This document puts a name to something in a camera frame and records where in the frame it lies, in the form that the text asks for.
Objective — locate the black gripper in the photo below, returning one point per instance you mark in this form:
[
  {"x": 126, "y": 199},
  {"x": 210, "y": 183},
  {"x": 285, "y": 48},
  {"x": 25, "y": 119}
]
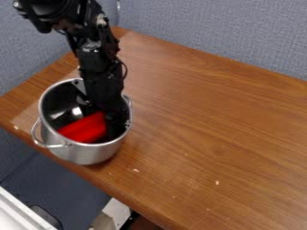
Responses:
[{"x": 104, "y": 80}]

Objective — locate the white box under table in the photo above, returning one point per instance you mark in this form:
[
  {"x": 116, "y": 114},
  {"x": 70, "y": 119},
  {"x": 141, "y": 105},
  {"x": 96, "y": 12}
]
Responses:
[{"x": 22, "y": 217}]

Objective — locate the metal pot with handle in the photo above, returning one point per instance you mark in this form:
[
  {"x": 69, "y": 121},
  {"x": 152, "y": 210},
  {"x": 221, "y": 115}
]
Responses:
[{"x": 58, "y": 111}]

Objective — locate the red block object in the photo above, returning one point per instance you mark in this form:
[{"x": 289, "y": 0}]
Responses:
[{"x": 88, "y": 130}]

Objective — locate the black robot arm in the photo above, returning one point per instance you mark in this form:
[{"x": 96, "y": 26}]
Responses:
[{"x": 85, "y": 24}]

